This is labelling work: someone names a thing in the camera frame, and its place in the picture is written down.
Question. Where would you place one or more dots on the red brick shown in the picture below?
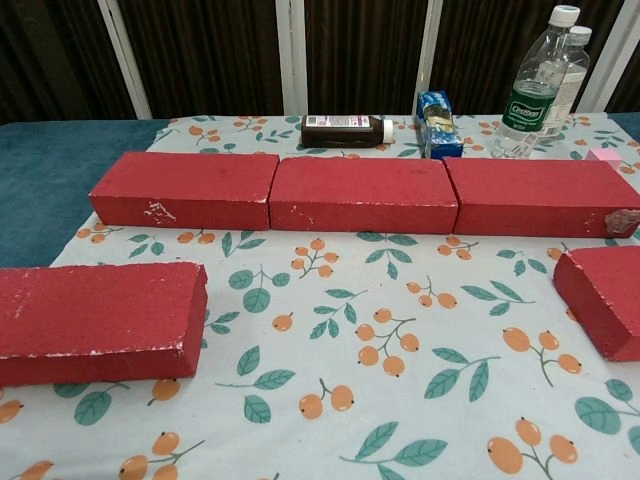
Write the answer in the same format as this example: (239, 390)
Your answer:
(185, 180)
(95, 315)
(540, 190)
(605, 295)
(360, 185)

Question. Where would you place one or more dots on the white metal frame post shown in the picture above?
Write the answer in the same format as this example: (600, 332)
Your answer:
(291, 55)
(610, 60)
(125, 60)
(429, 50)

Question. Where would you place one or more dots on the blue cookie package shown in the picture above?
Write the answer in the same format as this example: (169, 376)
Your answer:
(439, 125)

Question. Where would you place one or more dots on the pink cube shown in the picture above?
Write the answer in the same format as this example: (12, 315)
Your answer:
(605, 157)

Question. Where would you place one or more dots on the brown medicine bottle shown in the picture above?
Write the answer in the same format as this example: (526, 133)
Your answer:
(340, 132)

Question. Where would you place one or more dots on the floral print tablecloth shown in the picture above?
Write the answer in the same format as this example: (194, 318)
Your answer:
(320, 440)

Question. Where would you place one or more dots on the green label water bottle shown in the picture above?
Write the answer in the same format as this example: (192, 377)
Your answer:
(532, 110)

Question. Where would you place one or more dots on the dark brown pleated curtain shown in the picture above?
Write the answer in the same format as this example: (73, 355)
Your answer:
(360, 50)

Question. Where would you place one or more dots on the white label water bottle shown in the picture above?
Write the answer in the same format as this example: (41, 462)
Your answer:
(577, 65)

